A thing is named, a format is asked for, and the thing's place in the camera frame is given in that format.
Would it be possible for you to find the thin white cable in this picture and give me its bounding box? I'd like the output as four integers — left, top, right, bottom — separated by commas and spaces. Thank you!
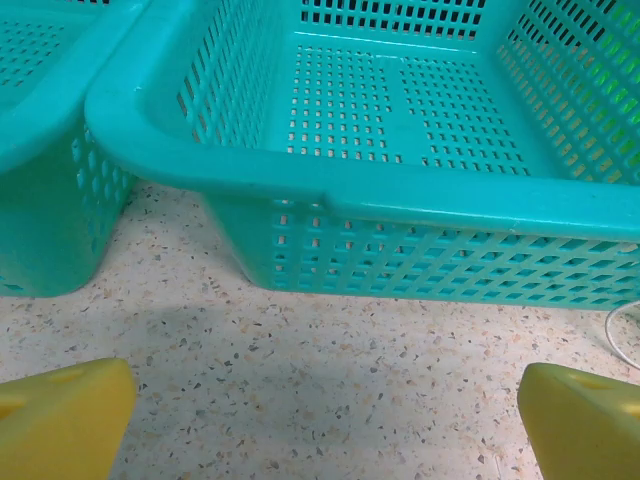
603, 298, 640, 371

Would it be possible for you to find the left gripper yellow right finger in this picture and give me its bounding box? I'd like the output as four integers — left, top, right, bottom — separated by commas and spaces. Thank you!
517, 362, 640, 480

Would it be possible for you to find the green perforated plastic basket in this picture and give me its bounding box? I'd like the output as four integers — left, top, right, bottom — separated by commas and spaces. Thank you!
574, 24, 640, 171

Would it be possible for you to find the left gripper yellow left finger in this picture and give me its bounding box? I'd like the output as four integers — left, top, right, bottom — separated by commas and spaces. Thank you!
0, 357, 137, 480

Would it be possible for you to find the teal perforated plastic basket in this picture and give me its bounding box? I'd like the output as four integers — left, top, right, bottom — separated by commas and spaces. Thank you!
0, 0, 151, 299
83, 0, 640, 311

